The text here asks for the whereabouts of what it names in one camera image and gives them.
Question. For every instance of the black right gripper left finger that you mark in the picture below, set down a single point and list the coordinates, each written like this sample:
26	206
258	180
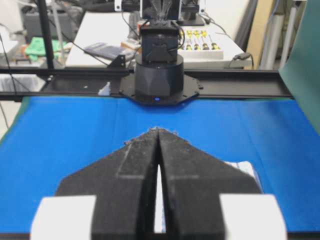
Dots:
106	200

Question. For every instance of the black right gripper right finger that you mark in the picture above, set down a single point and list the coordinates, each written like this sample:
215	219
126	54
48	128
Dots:
209	199

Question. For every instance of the white blue striped towel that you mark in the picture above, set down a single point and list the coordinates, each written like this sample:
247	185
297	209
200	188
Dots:
159	226

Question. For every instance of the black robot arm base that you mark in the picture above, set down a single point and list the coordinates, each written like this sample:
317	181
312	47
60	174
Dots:
159	76

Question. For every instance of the blue table mat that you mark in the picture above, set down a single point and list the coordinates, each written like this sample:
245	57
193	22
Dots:
52	137

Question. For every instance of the dark blue notebook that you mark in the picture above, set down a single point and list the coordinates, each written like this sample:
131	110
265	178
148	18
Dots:
104	50

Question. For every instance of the white screwdriver set tray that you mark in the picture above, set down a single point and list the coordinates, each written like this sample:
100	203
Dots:
201	43

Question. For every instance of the black vertical pole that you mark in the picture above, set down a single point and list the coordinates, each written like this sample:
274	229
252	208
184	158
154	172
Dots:
46	33

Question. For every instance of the green backdrop sheet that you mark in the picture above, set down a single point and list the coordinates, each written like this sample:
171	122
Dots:
301	73

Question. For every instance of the green cloth in background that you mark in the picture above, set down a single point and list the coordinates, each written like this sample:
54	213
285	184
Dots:
36	48

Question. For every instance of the white background desk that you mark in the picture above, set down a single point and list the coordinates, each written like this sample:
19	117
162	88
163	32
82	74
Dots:
110	28

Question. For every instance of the black monitor stand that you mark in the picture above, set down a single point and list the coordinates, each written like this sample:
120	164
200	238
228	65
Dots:
190	13

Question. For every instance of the black aluminium rail frame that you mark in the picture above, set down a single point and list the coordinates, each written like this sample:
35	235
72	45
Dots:
226	84

